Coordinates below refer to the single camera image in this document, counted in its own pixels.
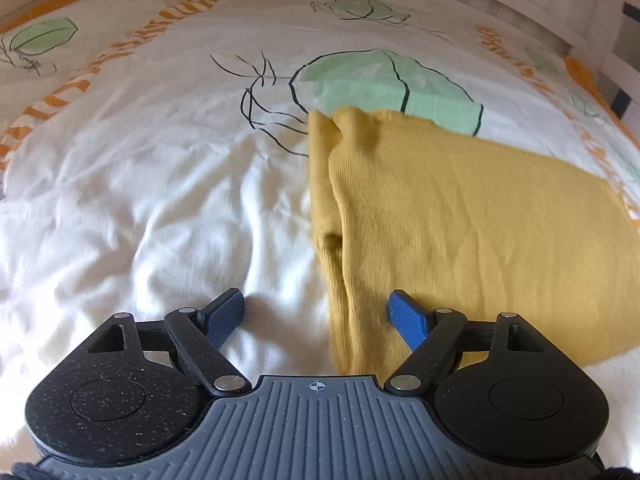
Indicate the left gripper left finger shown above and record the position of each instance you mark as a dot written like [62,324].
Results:
[199,334]

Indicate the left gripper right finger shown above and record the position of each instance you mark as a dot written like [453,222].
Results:
[432,337]

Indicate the mustard yellow knit sweater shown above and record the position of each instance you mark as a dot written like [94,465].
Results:
[468,224]

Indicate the white patterned duvet cover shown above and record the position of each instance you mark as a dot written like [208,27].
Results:
[156,152]

